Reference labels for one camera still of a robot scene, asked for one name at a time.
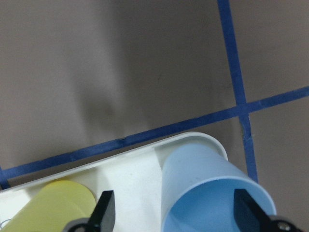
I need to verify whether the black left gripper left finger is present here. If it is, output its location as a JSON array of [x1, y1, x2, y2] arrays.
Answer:
[[88, 190, 115, 232]]

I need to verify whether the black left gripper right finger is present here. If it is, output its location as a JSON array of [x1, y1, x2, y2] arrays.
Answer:
[[233, 189, 271, 232]]

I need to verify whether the light blue plastic cup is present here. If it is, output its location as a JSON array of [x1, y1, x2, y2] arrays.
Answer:
[[161, 144, 277, 232]]

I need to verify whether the yellow plastic cup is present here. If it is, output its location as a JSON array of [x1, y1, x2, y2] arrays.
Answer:
[[1, 180, 96, 232]]

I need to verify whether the cream plastic tray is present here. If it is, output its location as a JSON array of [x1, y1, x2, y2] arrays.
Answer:
[[0, 132, 227, 232]]

